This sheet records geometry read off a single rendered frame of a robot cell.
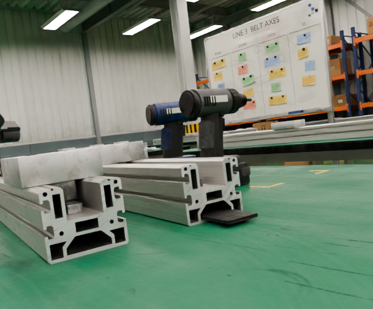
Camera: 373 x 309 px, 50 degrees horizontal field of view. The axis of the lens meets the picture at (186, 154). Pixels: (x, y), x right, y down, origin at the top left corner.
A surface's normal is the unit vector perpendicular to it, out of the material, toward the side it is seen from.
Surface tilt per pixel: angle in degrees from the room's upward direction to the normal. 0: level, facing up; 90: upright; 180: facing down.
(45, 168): 90
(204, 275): 0
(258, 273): 0
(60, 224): 90
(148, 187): 90
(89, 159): 90
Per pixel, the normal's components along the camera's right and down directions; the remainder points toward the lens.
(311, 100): -0.77, 0.13
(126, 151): 0.53, -0.02
